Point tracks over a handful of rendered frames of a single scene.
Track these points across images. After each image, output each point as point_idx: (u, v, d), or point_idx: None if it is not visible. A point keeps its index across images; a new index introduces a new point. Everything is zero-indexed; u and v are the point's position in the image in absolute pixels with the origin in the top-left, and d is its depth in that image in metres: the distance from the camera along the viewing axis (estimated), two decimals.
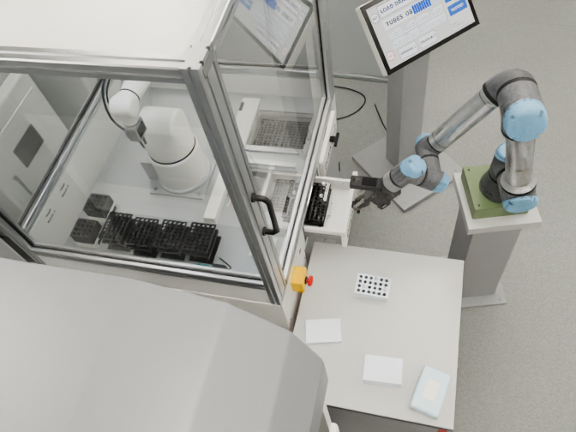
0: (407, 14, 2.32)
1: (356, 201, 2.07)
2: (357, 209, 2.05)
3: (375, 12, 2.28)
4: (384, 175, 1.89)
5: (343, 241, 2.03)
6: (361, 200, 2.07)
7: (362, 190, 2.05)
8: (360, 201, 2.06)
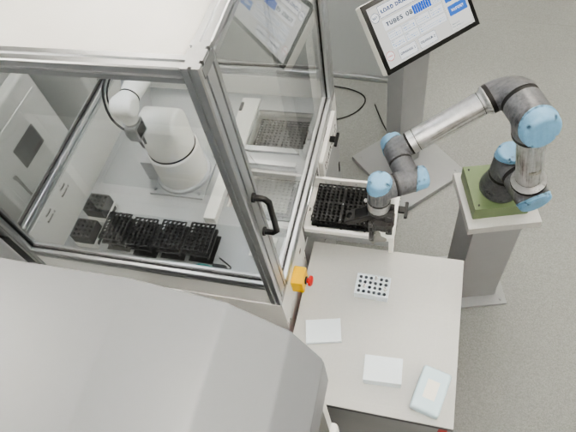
0: (407, 14, 2.32)
1: (402, 207, 2.03)
2: (404, 214, 2.01)
3: (375, 12, 2.28)
4: None
5: (390, 247, 1.99)
6: (407, 205, 2.03)
7: None
8: (406, 207, 2.02)
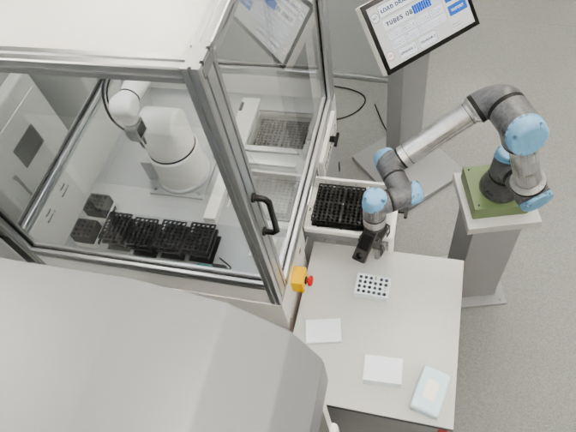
0: (407, 14, 2.32)
1: None
2: (404, 214, 2.01)
3: (375, 12, 2.28)
4: (365, 227, 1.77)
5: (390, 247, 1.99)
6: None
7: None
8: (406, 207, 2.02)
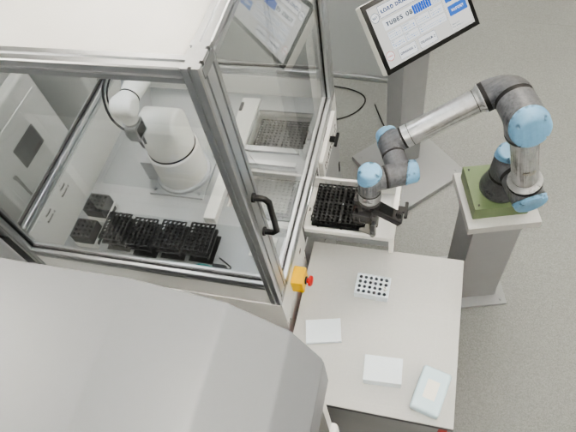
0: (407, 14, 2.32)
1: (402, 207, 2.03)
2: (404, 214, 2.01)
3: (375, 12, 2.28)
4: (379, 201, 1.77)
5: (390, 247, 1.99)
6: (407, 205, 2.03)
7: (372, 234, 1.90)
8: (406, 207, 2.02)
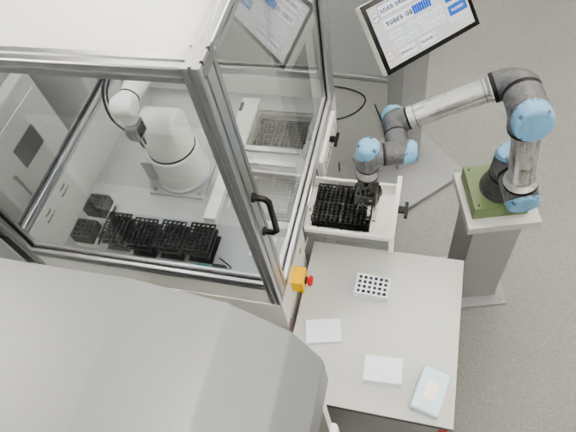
0: (407, 14, 2.32)
1: (402, 207, 2.03)
2: (404, 214, 2.01)
3: (375, 12, 2.28)
4: None
5: (390, 247, 1.99)
6: (407, 205, 2.03)
7: (379, 198, 1.94)
8: (406, 207, 2.02)
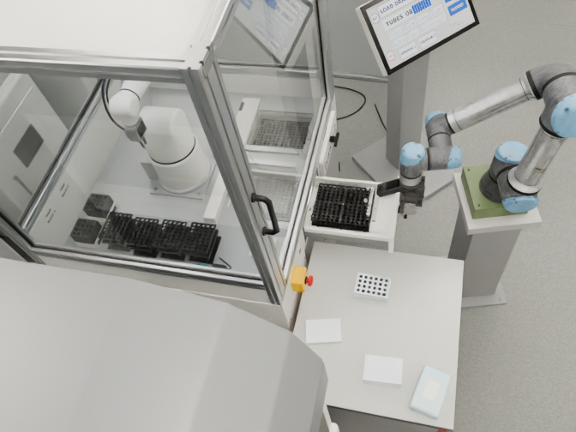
0: (407, 14, 2.32)
1: None
2: (404, 214, 2.01)
3: (375, 12, 2.28)
4: None
5: (390, 247, 1.99)
6: None
7: None
8: None
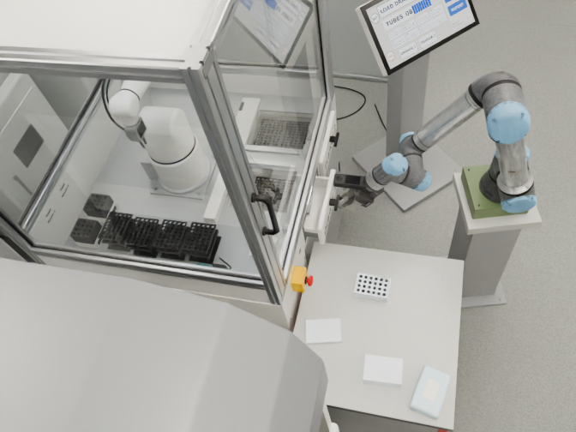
0: (407, 14, 2.32)
1: (333, 199, 2.09)
2: (334, 207, 2.07)
3: (375, 12, 2.28)
4: (367, 173, 1.90)
5: (320, 238, 2.05)
6: (338, 197, 2.09)
7: (346, 189, 2.06)
8: (337, 199, 2.08)
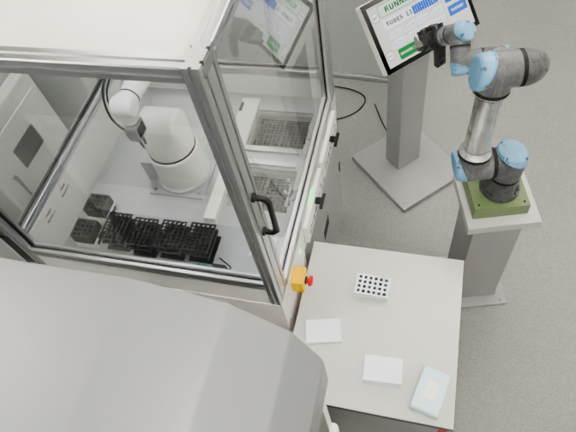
0: (407, 14, 2.32)
1: (319, 197, 2.10)
2: (320, 205, 2.08)
3: (375, 12, 2.28)
4: (447, 45, 2.09)
5: (305, 237, 2.07)
6: (323, 195, 2.10)
7: (417, 50, 2.25)
8: (322, 197, 2.10)
